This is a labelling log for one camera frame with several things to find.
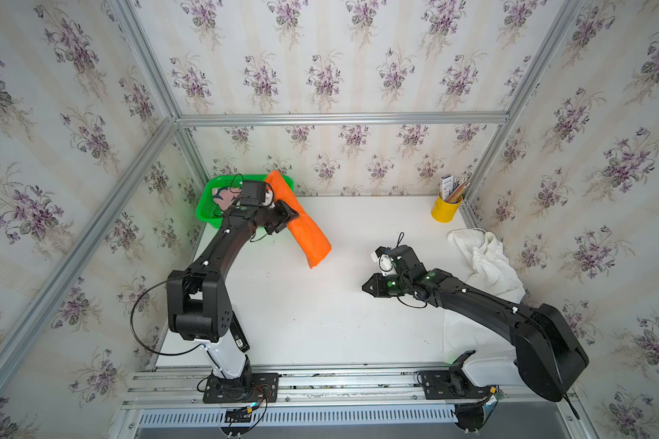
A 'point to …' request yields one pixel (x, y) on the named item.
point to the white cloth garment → (492, 269)
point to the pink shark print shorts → (222, 197)
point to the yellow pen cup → (442, 210)
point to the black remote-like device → (239, 334)
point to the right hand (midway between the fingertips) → (366, 288)
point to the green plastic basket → (206, 209)
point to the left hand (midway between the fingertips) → (295, 213)
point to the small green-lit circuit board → (238, 415)
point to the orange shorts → (312, 238)
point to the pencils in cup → (452, 189)
